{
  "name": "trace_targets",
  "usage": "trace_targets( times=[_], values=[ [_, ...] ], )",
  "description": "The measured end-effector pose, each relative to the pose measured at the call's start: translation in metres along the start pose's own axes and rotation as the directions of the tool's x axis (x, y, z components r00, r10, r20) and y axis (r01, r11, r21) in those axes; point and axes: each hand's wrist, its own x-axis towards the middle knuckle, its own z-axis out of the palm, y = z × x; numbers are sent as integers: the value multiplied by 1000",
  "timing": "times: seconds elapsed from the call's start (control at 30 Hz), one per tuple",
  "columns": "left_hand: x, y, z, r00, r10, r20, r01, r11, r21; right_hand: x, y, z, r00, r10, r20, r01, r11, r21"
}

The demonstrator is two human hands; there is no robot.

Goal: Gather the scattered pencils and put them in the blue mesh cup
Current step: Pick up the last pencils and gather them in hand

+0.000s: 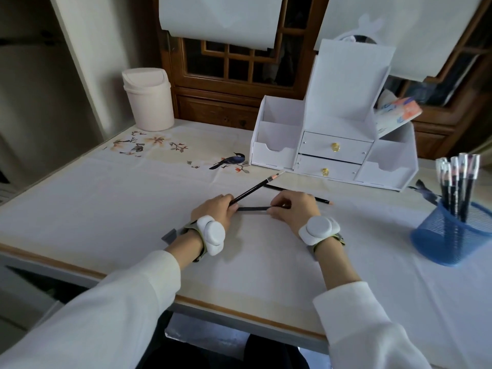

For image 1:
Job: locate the person's right hand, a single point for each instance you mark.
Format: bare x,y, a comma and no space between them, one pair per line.
300,209

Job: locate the white swing lid bin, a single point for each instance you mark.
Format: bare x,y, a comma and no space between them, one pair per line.
150,99

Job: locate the white paper sheet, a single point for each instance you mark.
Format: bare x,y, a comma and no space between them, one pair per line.
423,30
219,19

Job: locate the person's left leg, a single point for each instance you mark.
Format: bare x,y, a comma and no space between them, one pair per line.
169,353

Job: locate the person's right forearm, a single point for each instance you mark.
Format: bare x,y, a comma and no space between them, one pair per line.
365,322

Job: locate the white cloth covered table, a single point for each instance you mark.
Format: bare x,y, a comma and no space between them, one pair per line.
115,211

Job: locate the blue mesh pencil cup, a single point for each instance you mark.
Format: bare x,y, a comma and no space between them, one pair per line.
453,242

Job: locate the person's leg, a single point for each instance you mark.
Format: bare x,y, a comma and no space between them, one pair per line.
273,355
169,353

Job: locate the black wooden pencil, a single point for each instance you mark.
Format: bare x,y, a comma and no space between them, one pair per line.
319,200
253,208
255,188

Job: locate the bunch of black pencils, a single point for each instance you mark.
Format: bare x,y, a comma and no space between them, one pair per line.
457,188

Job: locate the white desk organizer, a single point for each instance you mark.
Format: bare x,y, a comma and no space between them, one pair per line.
346,80

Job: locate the person's right leg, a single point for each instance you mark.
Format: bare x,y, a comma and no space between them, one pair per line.
273,355

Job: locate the brown wooden lattice cabinet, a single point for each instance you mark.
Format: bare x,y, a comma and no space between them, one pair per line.
215,107

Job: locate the white round eared mirror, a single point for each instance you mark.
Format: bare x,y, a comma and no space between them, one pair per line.
371,23

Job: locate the person's left hand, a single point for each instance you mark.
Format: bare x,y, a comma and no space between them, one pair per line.
213,207

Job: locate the colourful tissue packet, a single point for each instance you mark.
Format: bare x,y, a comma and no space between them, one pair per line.
399,113

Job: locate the person's left forearm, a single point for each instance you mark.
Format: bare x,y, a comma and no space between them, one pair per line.
96,318

